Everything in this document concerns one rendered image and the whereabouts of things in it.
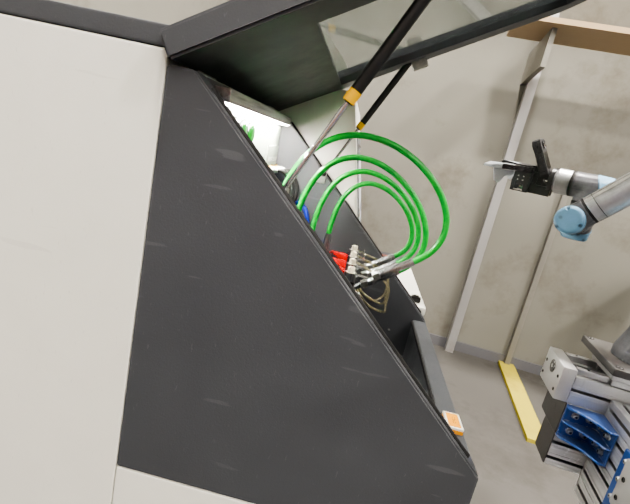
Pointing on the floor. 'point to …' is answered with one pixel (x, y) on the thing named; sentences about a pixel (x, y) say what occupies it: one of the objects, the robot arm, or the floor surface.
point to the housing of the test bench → (60, 240)
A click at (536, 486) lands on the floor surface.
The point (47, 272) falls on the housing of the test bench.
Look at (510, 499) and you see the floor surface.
